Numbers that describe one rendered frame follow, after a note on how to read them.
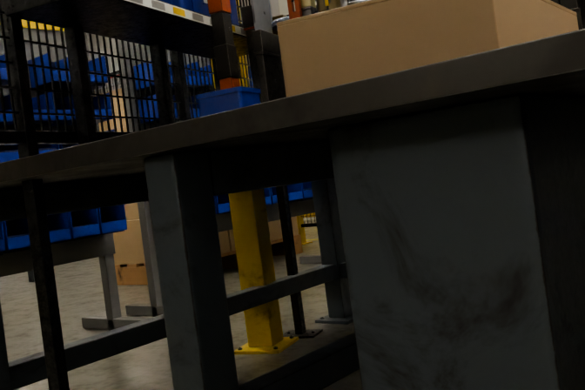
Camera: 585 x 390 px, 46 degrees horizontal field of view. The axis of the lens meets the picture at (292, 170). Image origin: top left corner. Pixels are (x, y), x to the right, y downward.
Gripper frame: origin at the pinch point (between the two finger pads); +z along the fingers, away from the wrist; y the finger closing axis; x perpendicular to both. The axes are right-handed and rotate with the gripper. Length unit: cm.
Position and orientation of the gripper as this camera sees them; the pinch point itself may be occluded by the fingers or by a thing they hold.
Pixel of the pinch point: (352, 0)
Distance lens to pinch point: 185.6
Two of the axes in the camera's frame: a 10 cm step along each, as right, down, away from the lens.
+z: 1.3, 9.9, -0.1
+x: -9.1, 1.2, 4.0
